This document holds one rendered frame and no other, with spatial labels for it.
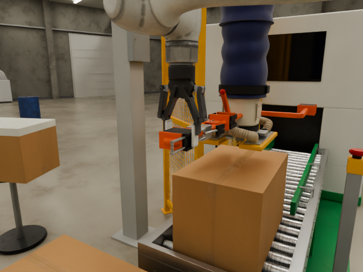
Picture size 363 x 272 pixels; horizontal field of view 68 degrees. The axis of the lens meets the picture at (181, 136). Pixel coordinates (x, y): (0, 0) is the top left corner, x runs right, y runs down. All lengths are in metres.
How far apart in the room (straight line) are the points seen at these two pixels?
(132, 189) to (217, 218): 1.19
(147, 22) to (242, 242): 0.91
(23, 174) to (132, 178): 0.77
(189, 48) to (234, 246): 0.83
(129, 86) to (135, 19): 1.48
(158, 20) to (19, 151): 1.74
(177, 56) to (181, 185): 0.65
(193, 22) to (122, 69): 1.42
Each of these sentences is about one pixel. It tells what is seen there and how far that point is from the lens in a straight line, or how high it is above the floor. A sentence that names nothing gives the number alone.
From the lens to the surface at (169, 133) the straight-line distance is 0.76.
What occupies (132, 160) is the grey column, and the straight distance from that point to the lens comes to 2.17.
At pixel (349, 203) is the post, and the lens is 1.56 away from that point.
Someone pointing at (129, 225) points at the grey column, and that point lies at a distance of 2.45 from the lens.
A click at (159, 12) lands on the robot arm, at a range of 0.60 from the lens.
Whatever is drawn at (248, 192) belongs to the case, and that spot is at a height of 0.94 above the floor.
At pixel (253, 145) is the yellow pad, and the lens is 1.18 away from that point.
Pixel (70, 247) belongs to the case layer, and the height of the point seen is 0.54.
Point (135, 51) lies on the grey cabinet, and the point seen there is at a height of 1.54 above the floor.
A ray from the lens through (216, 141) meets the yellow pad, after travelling 1.23.
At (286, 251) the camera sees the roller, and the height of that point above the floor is 0.53.
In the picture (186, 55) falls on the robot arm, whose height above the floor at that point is 1.43.
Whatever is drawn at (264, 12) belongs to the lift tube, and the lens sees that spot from 1.27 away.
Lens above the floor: 1.39
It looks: 13 degrees down
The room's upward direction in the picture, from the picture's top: straight up
